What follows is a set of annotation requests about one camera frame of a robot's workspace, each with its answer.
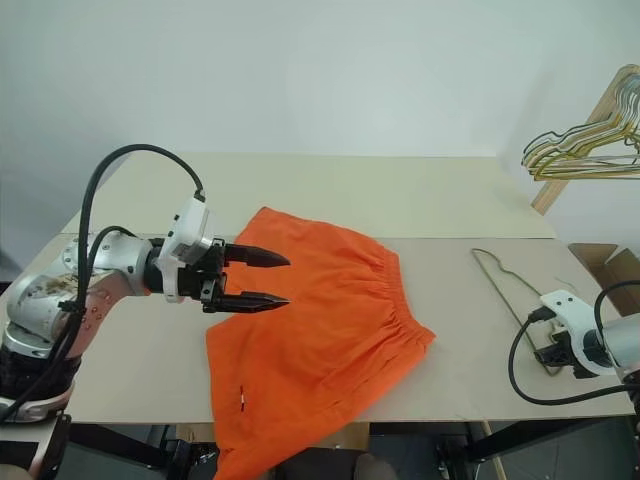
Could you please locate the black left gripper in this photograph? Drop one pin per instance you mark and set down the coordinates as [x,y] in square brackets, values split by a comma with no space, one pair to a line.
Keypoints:
[200,284]

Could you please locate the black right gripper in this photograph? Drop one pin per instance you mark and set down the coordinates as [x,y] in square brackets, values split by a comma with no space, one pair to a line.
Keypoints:
[555,355]

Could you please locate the orange shorts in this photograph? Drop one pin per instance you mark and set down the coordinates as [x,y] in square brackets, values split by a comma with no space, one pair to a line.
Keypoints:
[325,325]

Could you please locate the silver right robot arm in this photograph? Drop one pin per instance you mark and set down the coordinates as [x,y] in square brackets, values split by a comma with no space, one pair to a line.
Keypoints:
[622,340]

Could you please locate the wooden hanger rack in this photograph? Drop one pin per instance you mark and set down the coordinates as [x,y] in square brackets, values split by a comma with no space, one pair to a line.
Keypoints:
[550,195]

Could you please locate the brown cardboard box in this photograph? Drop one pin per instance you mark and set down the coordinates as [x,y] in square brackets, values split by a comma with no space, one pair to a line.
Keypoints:
[620,270]

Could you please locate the thin wooden stick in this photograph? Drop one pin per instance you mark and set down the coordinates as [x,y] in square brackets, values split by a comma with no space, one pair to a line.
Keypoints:
[495,452]

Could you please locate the brown rounded shape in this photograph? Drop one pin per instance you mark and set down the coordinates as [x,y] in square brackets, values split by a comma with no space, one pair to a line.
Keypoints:
[377,467]

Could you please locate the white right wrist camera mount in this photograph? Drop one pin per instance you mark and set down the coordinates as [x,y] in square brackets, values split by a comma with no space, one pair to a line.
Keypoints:
[565,302]

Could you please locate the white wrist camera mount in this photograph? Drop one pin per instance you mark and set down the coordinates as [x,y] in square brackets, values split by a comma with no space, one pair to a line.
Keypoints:
[565,302]
[192,225]

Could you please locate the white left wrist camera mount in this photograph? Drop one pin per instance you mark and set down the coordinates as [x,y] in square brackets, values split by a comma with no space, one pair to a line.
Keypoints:
[192,225]

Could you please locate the black metal table frame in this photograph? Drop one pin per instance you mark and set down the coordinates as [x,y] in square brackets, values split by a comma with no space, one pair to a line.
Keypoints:
[520,435]

